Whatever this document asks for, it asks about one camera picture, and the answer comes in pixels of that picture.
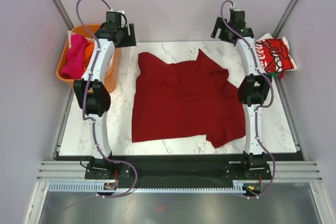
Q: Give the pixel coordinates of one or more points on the aluminium frame profile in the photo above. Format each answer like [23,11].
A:
[286,171]

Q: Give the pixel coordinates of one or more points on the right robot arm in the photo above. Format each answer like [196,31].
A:
[255,91]

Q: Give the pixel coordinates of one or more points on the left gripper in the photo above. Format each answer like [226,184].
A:
[130,40]

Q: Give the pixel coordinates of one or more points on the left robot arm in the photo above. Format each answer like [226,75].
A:
[92,95]

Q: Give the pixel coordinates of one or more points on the dark red t shirt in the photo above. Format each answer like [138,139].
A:
[189,98]

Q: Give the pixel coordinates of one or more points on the white slotted cable duct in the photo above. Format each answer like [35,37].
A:
[100,187]

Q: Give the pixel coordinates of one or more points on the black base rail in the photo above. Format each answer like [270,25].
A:
[186,171]

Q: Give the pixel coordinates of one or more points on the orange t shirt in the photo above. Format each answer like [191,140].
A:
[87,55]

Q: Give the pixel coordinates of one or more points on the orange plastic basket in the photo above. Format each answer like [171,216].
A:
[111,76]

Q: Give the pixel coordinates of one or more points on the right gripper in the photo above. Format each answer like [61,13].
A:
[220,23]

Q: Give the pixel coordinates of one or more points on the white t shirt in basket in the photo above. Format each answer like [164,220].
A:
[71,33]

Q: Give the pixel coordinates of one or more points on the pink t shirt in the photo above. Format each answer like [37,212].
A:
[73,68]

